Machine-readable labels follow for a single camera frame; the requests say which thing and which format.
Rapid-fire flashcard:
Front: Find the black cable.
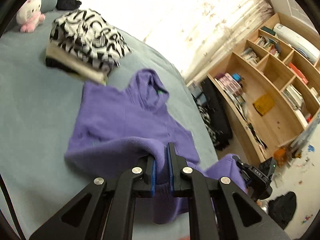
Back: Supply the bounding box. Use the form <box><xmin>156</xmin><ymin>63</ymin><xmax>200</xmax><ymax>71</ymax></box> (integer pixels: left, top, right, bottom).
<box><xmin>0</xmin><ymin>173</ymin><xmax>27</xmax><ymax>240</ymax></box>

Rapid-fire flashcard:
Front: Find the pink white plush toy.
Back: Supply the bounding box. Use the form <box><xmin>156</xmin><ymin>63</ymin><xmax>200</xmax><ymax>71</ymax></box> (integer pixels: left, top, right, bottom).
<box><xmin>16</xmin><ymin>0</ymin><xmax>46</xmax><ymax>33</ymax></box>

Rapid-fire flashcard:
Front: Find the wooden bookshelf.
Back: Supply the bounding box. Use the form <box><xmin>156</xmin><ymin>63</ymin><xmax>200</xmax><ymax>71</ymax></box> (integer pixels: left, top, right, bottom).
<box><xmin>207</xmin><ymin>29</ymin><xmax>319</xmax><ymax>165</ymax></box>

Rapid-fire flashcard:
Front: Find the black white clothes pile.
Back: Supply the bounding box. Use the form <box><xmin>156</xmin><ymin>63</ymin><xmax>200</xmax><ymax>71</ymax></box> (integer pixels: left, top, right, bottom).
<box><xmin>193</xmin><ymin>78</ymin><xmax>233</xmax><ymax>151</ymax></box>

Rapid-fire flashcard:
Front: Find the light blue fleece bedspread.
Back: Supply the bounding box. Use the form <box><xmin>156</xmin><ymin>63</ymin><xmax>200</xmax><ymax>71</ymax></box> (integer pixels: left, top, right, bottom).
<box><xmin>1</xmin><ymin>11</ymin><xmax>218</xmax><ymax>237</ymax></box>

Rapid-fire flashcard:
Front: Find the yellow envelope on shelf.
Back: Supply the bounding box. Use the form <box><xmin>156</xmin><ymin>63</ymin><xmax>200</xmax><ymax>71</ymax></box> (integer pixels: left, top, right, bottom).
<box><xmin>253</xmin><ymin>94</ymin><xmax>275</xmax><ymax>116</ymax></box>

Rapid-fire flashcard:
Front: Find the purple zip hoodie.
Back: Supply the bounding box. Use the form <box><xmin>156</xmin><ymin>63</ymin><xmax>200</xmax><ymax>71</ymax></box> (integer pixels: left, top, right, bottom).
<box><xmin>64</xmin><ymin>68</ymin><xmax>249</xmax><ymax>225</ymax></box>

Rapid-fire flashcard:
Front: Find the black white patterned folded garment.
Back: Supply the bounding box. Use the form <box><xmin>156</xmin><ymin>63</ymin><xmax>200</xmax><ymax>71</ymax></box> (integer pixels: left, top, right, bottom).
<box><xmin>50</xmin><ymin>9</ymin><xmax>131</xmax><ymax>73</ymax></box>

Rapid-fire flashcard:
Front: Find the beige folded garment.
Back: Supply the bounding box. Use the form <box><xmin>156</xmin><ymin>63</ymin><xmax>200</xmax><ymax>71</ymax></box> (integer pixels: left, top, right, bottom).
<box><xmin>45</xmin><ymin>43</ymin><xmax>107</xmax><ymax>86</ymax></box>

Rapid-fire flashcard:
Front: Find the black garment on floor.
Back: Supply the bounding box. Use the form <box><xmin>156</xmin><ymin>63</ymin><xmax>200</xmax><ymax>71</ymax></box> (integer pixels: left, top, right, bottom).
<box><xmin>268</xmin><ymin>191</ymin><xmax>297</xmax><ymax>230</ymax></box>

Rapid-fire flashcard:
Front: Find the white floral curtain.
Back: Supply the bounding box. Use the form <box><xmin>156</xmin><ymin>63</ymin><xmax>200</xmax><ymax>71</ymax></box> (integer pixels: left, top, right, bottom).
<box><xmin>80</xmin><ymin>0</ymin><xmax>273</xmax><ymax>83</ymax></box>

